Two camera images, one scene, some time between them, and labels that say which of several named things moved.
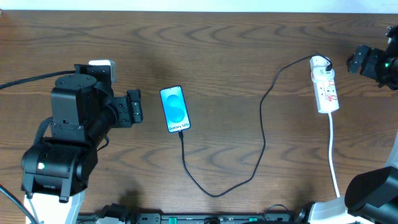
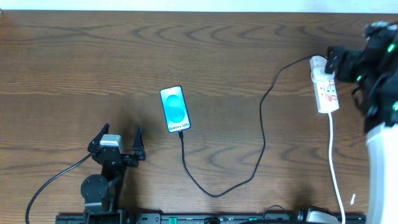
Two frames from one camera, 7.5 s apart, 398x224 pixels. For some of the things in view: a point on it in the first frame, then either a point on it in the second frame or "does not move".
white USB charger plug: x=319 y=61 does not move
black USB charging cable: x=263 y=130 does not move
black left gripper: x=125 y=111 → x=125 y=157
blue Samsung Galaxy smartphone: x=175 y=109 does not move
